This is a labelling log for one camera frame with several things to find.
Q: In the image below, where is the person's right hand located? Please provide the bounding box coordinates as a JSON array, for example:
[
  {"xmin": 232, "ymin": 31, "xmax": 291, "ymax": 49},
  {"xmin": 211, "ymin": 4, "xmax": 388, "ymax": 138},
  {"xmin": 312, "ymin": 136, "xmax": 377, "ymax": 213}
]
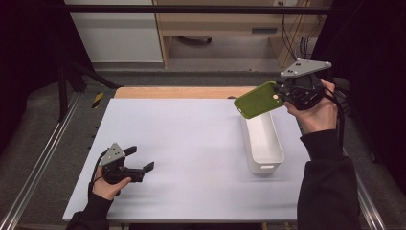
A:
[{"xmin": 283, "ymin": 79, "xmax": 339, "ymax": 135}]

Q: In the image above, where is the phone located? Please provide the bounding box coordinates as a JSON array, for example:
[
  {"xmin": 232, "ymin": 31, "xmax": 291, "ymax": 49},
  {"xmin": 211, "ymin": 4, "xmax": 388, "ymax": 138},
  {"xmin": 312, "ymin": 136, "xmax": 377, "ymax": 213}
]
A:
[{"xmin": 233, "ymin": 80, "xmax": 285, "ymax": 120}]

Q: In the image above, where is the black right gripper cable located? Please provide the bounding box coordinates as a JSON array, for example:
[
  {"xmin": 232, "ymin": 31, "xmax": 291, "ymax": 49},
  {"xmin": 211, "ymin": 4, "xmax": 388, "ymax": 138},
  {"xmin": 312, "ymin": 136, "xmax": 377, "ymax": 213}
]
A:
[{"xmin": 319, "ymin": 80, "xmax": 349, "ymax": 152}]

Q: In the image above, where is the grey desk drawer handle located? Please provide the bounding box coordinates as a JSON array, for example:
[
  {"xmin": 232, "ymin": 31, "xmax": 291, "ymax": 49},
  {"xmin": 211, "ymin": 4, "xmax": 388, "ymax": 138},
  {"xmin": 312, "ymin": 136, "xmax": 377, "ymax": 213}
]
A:
[{"xmin": 251, "ymin": 27, "xmax": 279, "ymax": 35}]

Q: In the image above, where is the black metal stand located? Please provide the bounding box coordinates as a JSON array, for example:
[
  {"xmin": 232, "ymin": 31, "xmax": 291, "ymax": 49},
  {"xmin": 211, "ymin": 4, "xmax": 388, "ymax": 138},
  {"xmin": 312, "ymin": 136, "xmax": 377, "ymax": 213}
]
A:
[{"xmin": 56, "ymin": 59, "xmax": 124, "ymax": 123}]

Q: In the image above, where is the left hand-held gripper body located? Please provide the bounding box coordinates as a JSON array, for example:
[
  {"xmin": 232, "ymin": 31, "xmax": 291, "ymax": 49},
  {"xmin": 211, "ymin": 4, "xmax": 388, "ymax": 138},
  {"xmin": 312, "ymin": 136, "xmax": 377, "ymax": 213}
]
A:
[{"xmin": 98, "ymin": 142, "xmax": 146, "ymax": 185}]

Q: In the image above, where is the hanging cable bundle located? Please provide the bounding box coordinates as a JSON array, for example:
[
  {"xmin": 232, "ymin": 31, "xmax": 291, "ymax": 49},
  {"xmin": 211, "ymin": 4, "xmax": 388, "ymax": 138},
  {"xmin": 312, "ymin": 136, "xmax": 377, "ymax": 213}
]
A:
[{"xmin": 280, "ymin": 1, "xmax": 321, "ymax": 68}]

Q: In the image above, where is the white plastic bin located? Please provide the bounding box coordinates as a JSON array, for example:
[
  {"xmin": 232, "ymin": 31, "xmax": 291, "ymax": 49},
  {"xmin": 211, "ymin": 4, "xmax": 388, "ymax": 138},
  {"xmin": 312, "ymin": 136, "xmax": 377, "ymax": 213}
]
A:
[{"xmin": 239, "ymin": 111, "xmax": 285, "ymax": 175}]

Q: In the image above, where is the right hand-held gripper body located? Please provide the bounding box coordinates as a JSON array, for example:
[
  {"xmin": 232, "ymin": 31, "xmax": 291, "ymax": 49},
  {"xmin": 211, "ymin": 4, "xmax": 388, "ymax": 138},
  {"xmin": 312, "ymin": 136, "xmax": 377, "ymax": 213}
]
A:
[{"xmin": 280, "ymin": 57, "xmax": 333, "ymax": 111}]

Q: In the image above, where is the aluminium floor rail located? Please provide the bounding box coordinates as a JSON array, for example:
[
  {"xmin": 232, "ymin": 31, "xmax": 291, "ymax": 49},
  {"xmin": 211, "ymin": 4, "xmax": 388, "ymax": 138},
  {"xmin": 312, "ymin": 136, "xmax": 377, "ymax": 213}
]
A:
[
  {"xmin": 0, "ymin": 92, "xmax": 82, "ymax": 230},
  {"xmin": 343, "ymin": 127, "xmax": 388, "ymax": 230}
]

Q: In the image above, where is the light wooden desk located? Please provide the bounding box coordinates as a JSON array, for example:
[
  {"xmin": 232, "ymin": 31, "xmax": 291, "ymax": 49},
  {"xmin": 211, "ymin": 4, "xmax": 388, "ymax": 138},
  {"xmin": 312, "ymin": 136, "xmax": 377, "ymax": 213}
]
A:
[{"xmin": 152, "ymin": 0, "xmax": 329, "ymax": 69}]

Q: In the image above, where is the white cabinet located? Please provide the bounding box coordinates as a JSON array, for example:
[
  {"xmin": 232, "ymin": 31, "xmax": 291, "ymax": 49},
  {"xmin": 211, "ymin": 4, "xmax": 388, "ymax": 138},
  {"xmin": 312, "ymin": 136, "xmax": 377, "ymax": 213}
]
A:
[{"xmin": 65, "ymin": 0, "xmax": 164, "ymax": 64}]

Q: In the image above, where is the thin black left gripper cable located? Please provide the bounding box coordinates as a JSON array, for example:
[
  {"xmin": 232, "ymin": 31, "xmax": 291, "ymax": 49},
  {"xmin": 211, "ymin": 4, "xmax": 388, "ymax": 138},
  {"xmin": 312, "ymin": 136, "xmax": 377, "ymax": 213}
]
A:
[{"xmin": 87, "ymin": 149, "xmax": 109, "ymax": 199}]

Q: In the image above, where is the person's left hand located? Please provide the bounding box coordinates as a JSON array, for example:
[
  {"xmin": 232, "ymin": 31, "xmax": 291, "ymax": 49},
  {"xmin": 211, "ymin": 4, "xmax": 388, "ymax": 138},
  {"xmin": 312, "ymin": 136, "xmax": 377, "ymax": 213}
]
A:
[{"xmin": 92, "ymin": 166, "xmax": 133, "ymax": 201}]

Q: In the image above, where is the yellow black tape marker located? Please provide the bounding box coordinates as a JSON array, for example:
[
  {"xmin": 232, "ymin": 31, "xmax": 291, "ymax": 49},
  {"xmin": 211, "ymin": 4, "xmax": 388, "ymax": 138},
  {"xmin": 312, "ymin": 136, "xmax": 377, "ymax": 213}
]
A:
[{"xmin": 91, "ymin": 92, "xmax": 105, "ymax": 110}]

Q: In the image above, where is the black horizontal frame bar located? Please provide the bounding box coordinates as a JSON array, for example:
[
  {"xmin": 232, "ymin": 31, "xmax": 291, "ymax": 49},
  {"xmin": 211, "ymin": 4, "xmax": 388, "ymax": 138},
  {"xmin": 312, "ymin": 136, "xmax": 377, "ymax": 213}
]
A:
[{"xmin": 60, "ymin": 4, "xmax": 333, "ymax": 15}]

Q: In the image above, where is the white table sheet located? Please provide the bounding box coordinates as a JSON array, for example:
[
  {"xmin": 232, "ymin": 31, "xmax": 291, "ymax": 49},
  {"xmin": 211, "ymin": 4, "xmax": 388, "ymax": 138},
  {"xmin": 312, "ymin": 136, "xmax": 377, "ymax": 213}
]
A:
[{"xmin": 62, "ymin": 97, "xmax": 312, "ymax": 222}]

